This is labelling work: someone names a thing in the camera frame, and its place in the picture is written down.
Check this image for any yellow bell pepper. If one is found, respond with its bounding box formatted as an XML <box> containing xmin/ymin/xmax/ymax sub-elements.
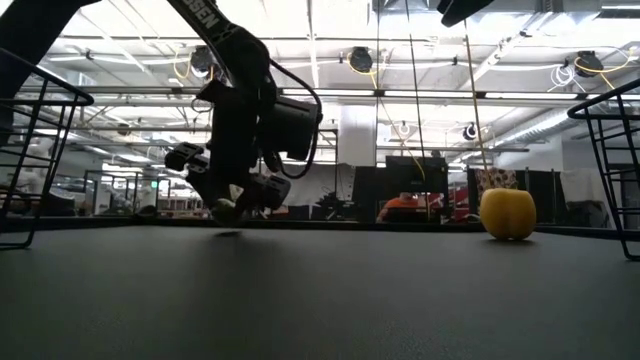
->
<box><xmin>478</xmin><ymin>187</ymin><xmax>538</xmax><ymax>242</ymax></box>

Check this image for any black table frame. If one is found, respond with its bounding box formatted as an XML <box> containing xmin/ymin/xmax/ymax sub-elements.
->
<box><xmin>0</xmin><ymin>214</ymin><xmax>640</xmax><ymax>241</ymax></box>

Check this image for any black partition panel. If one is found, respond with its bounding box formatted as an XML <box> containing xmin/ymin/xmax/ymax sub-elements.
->
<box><xmin>467</xmin><ymin>168</ymin><xmax>566</xmax><ymax>224</ymax></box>

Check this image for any person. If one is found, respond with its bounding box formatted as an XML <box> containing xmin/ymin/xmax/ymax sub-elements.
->
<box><xmin>375</xmin><ymin>192</ymin><xmax>431</xmax><ymax>224</ymax></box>

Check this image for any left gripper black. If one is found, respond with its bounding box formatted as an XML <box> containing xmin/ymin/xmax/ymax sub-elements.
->
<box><xmin>165</xmin><ymin>79</ymin><xmax>292</xmax><ymax>221</ymax></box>

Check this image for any black display screen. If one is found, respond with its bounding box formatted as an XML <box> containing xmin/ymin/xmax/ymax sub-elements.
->
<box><xmin>384</xmin><ymin>155</ymin><xmax>449</xmax><ymax>224</ymax></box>

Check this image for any white garlic bulb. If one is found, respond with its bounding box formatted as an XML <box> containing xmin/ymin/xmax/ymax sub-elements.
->
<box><xmin>213</xmin><ymin>183</ymin><xmax>246</xmax><ymax>225</ymax></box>

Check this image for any black wire basket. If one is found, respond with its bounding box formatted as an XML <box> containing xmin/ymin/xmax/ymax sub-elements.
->
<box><xmin>0</xmin><ymin>47</ymin><xmax>96</xmax><ymax>251</ymax></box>
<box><xmin>567</xmin><ymin>78</ymin><xmax>640</xmax><ymax>262</ymax></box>

